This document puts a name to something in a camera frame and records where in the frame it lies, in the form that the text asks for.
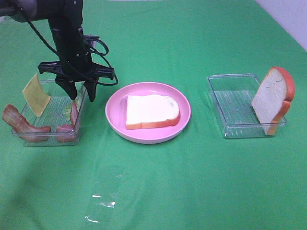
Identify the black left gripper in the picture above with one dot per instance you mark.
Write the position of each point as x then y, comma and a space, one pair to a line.
88, 71

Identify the green lettuce leaf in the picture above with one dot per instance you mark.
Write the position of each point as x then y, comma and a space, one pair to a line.
80, 92

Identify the curled bacon strip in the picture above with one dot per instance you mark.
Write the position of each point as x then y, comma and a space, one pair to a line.
69, 127

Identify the bread slice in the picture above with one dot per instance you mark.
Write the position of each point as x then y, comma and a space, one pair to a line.
151, 111
273, 98

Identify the long bacon strip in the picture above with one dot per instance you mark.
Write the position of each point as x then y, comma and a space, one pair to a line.
18, 122

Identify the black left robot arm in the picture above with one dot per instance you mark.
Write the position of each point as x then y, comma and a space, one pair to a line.
73, 48

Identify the pink round plate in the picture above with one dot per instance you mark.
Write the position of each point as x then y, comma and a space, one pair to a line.
116, 107

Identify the clear ingredient container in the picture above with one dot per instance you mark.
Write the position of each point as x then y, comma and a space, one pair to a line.
53, 117

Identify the yellow cheese slice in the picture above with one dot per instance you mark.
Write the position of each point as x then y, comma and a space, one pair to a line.
36, 97

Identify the clear plastic film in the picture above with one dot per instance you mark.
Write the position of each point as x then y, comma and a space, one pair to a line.
103, 196

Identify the green tablecloth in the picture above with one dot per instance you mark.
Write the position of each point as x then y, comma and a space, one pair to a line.
198, 180

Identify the clear bread container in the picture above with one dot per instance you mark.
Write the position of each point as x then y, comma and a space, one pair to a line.
231, 96

